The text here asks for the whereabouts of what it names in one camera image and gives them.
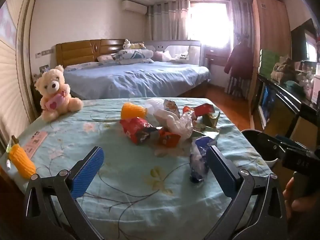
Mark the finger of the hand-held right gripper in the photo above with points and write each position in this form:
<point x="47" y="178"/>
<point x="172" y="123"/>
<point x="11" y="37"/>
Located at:
<point x="267" y="142"/>
<point x="292" y="142"/>

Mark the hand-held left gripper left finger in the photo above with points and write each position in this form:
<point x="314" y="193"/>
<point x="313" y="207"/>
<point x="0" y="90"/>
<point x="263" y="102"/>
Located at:
<point x="87" y="170"/>

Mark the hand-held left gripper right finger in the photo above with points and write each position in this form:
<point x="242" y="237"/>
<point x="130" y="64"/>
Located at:
<point x="220" y="170"/>

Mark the dark round waste bin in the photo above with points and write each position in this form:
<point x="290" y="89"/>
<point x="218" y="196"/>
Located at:
<point x="250" y="142"/>

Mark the blue snack wrapper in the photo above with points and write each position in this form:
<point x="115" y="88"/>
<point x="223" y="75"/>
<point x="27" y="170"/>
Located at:
<point x="198" y="160"/>

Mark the orange-red wrapper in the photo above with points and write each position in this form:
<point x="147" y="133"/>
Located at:
<point x="168" y="137"/>

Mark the red snack bag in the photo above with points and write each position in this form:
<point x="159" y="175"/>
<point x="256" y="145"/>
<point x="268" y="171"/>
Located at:
<point x="133" y="127"/>

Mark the orange foam fruit net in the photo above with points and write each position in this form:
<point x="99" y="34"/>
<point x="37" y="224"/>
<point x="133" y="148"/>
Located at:
<point x="132" y="110"/>

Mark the cartoon print snack packet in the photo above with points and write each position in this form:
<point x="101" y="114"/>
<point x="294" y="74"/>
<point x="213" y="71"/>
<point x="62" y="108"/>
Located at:
<point x="171" y="106"/>

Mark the person's right hand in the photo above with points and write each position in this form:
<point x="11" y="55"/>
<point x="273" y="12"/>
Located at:
<point x="290" y="200"/>

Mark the teal floral tablecloth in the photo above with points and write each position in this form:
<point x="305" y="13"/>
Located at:
<point x="125" y="180"/>

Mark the black glass cabinet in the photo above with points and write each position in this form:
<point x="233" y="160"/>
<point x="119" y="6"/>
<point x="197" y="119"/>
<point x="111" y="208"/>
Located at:
<point x="287" y="97"/>

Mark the teal cloth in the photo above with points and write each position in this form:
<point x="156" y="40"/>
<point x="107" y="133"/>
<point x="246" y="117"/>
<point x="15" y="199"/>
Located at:
<point x="294" y="85"/>

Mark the pink card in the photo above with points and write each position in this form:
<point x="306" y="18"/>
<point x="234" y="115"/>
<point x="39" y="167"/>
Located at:
<point x="35" y="142"/>

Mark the yellow corn toy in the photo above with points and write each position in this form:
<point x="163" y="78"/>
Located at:
<point x="21" y="160"/>

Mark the brown plush toy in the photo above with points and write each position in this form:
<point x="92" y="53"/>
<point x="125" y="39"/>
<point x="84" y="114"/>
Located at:
<point x="283" y="67"/>

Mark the stack of green boxes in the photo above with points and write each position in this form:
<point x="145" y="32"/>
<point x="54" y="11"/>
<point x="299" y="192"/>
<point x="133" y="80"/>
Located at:
<point x="268" y="62"/>

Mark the dark red coat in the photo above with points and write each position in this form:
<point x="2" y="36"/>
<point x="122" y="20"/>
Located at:
<point x="240" y="60"/>

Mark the dark wooden nightstand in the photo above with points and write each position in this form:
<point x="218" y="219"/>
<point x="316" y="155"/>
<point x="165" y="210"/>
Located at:
<point x="35" y="97"/>

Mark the cream teddy bear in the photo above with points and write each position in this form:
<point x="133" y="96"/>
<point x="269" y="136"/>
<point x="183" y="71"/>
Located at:
<point x="53" y="85"/>

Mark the black television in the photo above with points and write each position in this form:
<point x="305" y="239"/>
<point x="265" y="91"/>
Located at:
<point x="298" y="45"/>

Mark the wooden wardrobe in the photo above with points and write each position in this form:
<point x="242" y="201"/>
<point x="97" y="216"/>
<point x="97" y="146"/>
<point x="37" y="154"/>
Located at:
<point x="272" y="42"/>

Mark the wooden desk with drawers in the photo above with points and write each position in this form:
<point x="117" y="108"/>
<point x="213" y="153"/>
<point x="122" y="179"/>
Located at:
<point x="215" y="55"/>

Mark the long blue pillow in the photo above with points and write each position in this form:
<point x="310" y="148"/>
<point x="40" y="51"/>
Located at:
<point x="82" y="65"/>

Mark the bed with blue sheet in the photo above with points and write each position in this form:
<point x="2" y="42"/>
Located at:
<point x="140" y="77"/>

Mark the coat stand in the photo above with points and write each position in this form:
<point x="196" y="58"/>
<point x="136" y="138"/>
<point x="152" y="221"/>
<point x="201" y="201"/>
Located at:
<point x="242" y="37"/>

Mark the floral pillow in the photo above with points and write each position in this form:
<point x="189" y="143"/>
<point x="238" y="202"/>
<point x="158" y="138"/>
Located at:
<point x="106" y="58"/>

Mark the wooden headboard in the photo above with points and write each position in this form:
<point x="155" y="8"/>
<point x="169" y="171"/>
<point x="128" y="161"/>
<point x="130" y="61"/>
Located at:
<point x="80" y="52"/>

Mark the panda print pillow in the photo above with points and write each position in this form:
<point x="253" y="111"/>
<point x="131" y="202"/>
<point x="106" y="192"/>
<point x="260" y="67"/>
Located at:
<point x="135" y="55"/>

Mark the grey patterned curtain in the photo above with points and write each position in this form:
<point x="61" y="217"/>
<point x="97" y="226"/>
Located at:
<point x="240" y="17"/>
<point x="165" y="22"/>

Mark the pink plush toy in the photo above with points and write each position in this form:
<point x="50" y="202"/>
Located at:
<point x="161" y="55"/>

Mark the white plush toy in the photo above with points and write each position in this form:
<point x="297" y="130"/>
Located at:
<point x="127" y="44"/>

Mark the bright window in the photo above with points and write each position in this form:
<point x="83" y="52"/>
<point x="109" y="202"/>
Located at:
<point x="210" y="22"/>

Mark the yellow plush toy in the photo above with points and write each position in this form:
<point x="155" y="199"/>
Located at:
<point x="137" y="45"/>

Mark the white air conditioner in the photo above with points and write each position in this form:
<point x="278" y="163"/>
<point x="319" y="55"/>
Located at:
<point x="133" y="6"/>

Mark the small photo frame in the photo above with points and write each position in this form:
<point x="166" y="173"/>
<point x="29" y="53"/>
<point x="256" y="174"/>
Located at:
<point x="44" y="68"/>

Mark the wall switch panel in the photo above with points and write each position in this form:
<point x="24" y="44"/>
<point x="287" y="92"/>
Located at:
<point x="45" y="53"/>

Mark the grey bed guard rail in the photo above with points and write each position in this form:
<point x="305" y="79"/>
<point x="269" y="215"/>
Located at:
<point x="180" y="50"/>

